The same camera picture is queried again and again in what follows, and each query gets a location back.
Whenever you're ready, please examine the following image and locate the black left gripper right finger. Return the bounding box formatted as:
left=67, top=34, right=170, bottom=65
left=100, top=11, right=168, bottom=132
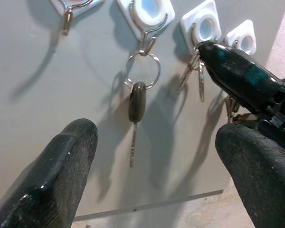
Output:
left=214, top=123, right=285, bottom=228

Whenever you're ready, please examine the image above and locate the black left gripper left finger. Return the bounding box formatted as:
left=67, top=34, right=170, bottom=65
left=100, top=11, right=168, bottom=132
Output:
left=0, top=118, right=98, bottom=228

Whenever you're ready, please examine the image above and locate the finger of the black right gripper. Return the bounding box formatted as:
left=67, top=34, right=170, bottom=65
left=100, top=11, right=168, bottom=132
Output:
left=232, top=113, right=285, bottom=151
left=196, top=40, right=285, bottom=113

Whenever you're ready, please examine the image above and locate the silver key bunch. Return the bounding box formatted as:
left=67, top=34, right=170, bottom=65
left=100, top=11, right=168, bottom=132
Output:
left=177, top=51, right=206, bottom=103

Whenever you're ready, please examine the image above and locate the grey hook board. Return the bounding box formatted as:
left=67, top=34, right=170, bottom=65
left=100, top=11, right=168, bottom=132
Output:
left=0, top=0, right=285, bottom=218

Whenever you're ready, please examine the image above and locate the white adhesive wire hook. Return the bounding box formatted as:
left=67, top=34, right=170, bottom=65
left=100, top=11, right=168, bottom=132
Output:
left=225, top=19, right=256, bottom=56
left=116, top=0, right=176, bottom=56
left=49, top=0, right=105, bottom=37
left=180, top=0, right=222, bottom=54

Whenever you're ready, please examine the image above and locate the dark-headed key on ring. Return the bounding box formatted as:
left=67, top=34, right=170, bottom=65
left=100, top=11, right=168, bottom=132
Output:
left=123, top=51, right=162, bottom=168

